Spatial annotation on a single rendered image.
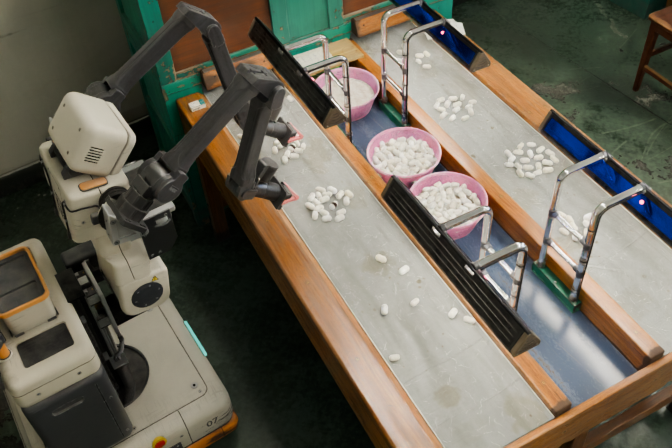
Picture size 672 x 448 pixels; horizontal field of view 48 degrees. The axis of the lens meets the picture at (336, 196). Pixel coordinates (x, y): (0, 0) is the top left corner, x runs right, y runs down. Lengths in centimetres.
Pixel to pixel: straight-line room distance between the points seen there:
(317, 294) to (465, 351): 47
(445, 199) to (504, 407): 78
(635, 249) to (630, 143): 158
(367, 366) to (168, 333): 100
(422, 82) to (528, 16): 193
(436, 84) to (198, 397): 149
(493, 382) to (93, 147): 124
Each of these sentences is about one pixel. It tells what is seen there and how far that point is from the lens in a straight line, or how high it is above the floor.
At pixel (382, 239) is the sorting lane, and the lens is 248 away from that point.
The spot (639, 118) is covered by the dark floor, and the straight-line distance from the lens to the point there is 426.
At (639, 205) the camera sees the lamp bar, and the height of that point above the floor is 107.
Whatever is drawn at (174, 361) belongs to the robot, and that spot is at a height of 28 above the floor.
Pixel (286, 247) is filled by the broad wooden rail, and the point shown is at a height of 76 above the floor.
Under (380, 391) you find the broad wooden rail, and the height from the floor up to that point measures 76.
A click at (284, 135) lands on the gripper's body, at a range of 266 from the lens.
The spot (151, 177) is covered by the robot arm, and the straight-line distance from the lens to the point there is 203.
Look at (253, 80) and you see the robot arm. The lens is 197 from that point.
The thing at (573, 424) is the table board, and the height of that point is 69.
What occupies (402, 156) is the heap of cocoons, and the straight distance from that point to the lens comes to 276.
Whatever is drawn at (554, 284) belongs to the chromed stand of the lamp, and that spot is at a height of 71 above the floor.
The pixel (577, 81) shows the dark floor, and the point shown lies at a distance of 444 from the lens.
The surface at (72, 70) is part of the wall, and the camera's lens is 386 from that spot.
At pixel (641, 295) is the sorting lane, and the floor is 74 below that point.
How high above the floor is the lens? 260
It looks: 45 degrees down
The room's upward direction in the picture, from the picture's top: 4 degrees counter-clockwise
